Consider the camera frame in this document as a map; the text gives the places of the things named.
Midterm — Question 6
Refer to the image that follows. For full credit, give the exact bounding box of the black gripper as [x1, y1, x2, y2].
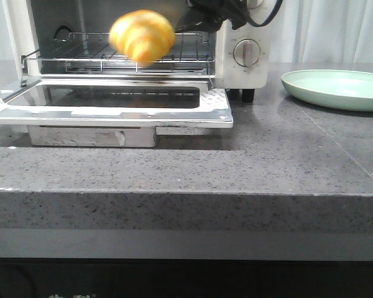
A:
[175, 1, 247, 32]

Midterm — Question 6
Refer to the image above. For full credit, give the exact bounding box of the yellow striped croissant bread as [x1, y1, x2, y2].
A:
[109, 9, 176, 67]

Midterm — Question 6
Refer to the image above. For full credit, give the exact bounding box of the glass oven door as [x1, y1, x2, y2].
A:
[0, 77, 233, 128]

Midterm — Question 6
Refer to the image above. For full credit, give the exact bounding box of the lower oven timer knob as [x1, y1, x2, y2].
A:
[233, 39, 260, 68]

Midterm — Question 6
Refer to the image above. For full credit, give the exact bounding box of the white Toshiba toaster oven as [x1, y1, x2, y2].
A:
[2, 1, 282, 102]

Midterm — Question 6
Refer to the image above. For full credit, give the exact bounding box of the pale green plate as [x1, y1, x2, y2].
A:
[281, 70, 373, 112]

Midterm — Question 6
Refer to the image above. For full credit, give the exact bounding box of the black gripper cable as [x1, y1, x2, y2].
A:
[236, 0, 284, 27]

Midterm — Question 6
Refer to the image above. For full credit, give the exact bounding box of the metal wire oven rack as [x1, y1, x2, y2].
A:
[21, 32, 215, 77]

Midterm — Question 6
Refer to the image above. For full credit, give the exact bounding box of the white oven door handle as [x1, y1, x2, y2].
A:
[27, 125, 157, 148]

